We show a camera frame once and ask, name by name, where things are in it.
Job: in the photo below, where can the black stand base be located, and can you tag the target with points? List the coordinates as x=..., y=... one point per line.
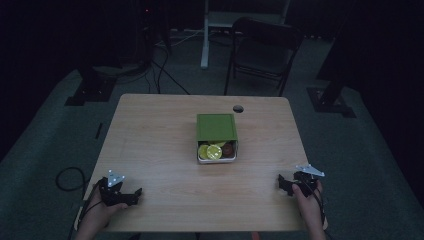
x=91, y=90
x=330, y=103

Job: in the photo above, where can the green box sleeve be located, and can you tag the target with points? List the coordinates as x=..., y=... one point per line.
x=216, y=127

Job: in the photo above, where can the small black floor strip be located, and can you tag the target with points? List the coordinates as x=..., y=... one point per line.
x=99, y=130

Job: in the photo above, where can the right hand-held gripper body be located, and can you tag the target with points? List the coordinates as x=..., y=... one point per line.
x=306, y=181

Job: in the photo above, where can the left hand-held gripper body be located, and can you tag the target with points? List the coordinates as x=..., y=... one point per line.
x=111, y=195

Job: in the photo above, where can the pile of yellow-lidded capsules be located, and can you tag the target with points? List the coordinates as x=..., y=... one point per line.
x=214, y=152

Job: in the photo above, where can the white desk frame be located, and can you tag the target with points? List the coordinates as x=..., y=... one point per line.
x=205, y=40

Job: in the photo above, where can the brown capsule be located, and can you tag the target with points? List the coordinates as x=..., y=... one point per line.
x=228, y=150

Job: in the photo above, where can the black folding chair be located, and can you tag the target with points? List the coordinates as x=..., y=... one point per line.
x=263, y=50

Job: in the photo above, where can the person's left hand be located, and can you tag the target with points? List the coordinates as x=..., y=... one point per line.
x=100, y=215

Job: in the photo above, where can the grey round stand base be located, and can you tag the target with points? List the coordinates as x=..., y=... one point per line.
x=123, y=69

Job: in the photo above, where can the person's right hand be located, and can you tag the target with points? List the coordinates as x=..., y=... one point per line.
x=310, y=210

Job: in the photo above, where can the dark equipment rack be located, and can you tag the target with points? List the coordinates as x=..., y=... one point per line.
x=150, y=33

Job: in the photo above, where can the tin with snacks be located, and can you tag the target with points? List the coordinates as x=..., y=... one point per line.
x=216, y=161

